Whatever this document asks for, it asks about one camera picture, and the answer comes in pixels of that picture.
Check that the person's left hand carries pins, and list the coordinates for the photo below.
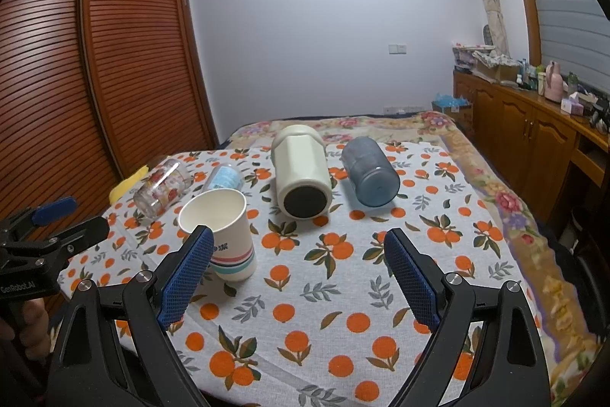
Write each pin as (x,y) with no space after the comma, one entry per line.
(33,328)

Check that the blue translucent cup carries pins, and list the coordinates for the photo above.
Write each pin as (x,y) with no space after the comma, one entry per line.
(371,173)

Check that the yellow cloth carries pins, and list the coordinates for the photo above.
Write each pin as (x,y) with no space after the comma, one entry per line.
(126,187)

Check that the grey window blind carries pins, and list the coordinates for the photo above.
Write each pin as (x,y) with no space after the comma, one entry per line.
(567,6)

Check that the wooden slatted wardrobe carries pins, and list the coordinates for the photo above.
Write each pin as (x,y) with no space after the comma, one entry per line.
(119,54)

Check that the black chair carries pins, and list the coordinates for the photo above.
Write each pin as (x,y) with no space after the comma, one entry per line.
(581,273)

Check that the small desk fan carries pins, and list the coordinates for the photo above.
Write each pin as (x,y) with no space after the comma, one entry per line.
(488,36)

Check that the cardboard box with blue contents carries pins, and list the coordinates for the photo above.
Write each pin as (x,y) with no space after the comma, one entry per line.
(450,109)

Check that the cream faceted cup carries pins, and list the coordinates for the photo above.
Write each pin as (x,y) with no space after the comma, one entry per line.
(300,168)

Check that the pink thermos jug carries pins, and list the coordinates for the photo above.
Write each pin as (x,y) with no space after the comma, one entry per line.
(554,85)

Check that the white wall socket strip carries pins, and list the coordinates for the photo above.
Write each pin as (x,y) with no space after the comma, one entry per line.
(402,107)

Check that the white bottle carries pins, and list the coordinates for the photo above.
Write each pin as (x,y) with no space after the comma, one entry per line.
(542,83)

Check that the printed glass cup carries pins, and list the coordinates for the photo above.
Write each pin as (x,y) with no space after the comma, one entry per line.
(162,190)

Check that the floral blanket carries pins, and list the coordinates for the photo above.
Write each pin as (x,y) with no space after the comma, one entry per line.
(505,197)

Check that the white striped paper cup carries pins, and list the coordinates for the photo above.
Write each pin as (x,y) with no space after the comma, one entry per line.
(233,252)

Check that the black device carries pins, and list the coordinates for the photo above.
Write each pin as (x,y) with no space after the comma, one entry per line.
(599,111)

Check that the stack of patterned boxes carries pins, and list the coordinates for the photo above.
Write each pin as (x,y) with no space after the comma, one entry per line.
(464,59)

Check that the tissue box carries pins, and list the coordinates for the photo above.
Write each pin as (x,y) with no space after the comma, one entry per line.
(576,104)

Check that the white wall switch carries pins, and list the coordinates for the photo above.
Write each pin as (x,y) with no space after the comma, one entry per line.
(397,49)

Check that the cardboard box with patterned cloth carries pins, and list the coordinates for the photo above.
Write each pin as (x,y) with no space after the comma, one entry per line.
(498,66)

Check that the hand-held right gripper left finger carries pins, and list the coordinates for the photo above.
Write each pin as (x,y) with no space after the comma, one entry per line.
(188,278)

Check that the wooden cabinet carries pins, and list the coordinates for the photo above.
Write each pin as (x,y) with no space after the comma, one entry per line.
(524,125)

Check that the orange fruit print cloth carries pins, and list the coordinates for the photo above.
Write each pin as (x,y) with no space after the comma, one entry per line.
(309,292)

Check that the small clear plastic cup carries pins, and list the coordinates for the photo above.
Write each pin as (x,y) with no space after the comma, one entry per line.
(224,178)

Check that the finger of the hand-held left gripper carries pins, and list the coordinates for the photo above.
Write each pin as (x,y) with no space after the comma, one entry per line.
(81,233)
(53,209)

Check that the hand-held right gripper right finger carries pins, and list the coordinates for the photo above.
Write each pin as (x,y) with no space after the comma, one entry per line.
(412,283)

